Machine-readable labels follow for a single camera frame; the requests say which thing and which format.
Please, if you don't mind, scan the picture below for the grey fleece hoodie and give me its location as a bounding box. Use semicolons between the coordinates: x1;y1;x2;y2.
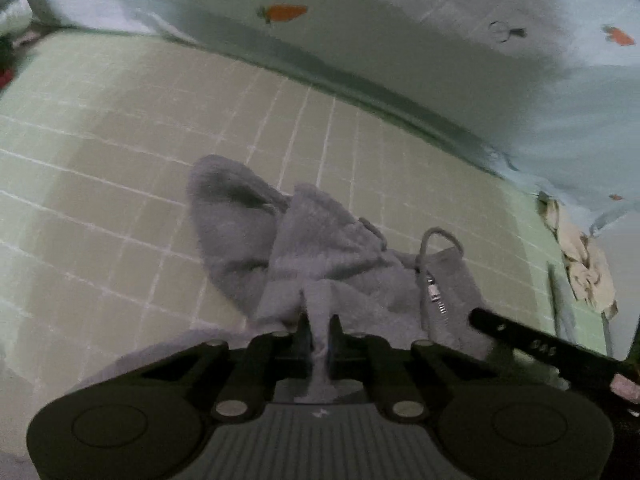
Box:
75;154;501;406

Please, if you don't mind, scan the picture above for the green checked bed sheet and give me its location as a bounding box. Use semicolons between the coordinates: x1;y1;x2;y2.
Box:
0;27;616;461

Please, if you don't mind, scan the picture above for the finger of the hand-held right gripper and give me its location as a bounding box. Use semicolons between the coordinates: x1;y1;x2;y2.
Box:
468;307;627;392

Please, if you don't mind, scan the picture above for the light blue carrot-print quilt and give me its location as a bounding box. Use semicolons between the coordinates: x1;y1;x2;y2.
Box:
25;0;640;241

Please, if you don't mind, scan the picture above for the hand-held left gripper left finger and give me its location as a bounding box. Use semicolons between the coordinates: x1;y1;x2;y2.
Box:
135;311;314;421

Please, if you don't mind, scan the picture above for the white crumpled cloth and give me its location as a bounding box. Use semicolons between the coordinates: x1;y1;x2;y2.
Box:
0;0;36;36

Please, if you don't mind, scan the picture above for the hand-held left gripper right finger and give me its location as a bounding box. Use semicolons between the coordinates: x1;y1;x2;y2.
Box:
327;315;501;421

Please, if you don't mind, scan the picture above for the beige crumpled cloth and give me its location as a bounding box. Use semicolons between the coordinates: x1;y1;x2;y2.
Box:
537;195;619;319

